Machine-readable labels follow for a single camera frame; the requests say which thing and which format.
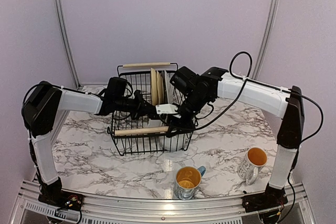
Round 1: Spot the red and teal plate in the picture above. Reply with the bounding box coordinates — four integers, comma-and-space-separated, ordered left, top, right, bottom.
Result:
164, 70, 174, 104

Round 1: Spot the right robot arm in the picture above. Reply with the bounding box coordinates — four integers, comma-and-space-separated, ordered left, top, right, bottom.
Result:
166, 67, 305, 207

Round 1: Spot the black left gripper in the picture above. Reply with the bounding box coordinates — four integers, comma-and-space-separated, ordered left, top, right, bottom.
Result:
114, 91, 153, 120

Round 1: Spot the large white bowl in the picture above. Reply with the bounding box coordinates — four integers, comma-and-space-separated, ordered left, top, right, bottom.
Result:
159, 132, 192, 152

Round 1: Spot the pale yellow round plate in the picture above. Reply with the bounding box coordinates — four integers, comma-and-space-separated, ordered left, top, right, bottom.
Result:
150, 68, 159, 105

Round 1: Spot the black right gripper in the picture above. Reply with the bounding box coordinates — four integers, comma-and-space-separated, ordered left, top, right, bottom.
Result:
165, 92, 211, 138

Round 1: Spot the grey reindeer plate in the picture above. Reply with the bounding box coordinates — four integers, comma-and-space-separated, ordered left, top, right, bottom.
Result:
161, 70, 167, 104

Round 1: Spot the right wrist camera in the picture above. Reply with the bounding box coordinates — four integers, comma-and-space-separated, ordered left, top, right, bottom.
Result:
155, 104, 178, 115

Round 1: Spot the right aluminium frame post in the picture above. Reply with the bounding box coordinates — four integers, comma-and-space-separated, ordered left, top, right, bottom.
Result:
253, 0, 279, 79

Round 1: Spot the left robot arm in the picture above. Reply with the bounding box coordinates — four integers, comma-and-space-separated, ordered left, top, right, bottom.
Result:
21, 77, 157, 206

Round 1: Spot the white patterned mug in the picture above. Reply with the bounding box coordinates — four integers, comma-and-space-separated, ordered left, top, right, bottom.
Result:
237, 147, 268, 185

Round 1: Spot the aluminium front rail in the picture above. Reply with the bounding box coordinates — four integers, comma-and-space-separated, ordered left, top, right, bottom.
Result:
10, 189, 316, 224

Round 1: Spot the cream bird pattern plate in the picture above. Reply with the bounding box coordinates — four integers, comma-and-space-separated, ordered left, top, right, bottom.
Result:
156, 71, 164, 104

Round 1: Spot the black wire dish rack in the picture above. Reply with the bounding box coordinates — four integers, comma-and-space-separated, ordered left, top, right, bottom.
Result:
107, 62, 193, 156

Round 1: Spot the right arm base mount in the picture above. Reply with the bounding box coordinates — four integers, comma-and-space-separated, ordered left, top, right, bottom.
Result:
242, 193, 288, 213

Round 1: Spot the left aluminium frame post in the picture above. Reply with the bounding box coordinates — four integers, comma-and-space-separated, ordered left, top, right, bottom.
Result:
54, 0, 81, 88

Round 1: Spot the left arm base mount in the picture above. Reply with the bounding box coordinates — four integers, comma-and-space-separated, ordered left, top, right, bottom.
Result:
38, 190, 84, 211

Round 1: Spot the blue handled mug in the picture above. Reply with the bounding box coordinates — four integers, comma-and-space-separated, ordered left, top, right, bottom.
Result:
174, 166, 206, 200

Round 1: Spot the aluminium frame post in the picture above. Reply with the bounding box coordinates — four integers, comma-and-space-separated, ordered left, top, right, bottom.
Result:
54, 0, 81, 88
253, 0, 279, 79

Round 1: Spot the small white bowl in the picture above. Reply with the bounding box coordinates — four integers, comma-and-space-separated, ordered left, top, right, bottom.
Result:
148, 114, 167, 127

